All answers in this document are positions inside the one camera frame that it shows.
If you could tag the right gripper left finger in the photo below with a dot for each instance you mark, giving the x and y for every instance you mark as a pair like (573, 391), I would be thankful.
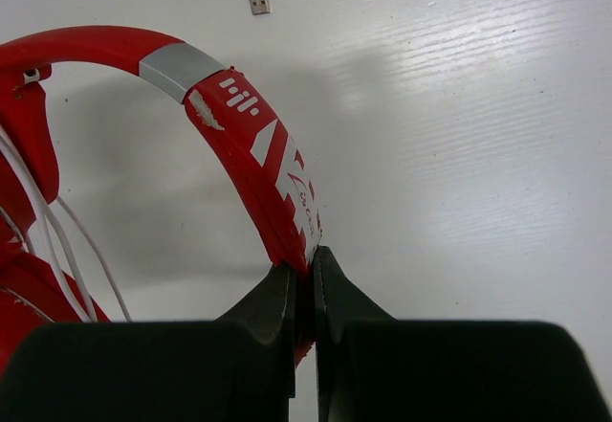
(240, 367)

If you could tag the red headphones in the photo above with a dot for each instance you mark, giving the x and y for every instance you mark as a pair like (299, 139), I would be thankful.
(251, 142)

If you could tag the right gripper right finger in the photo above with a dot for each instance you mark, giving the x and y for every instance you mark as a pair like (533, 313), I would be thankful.
(373, 367)

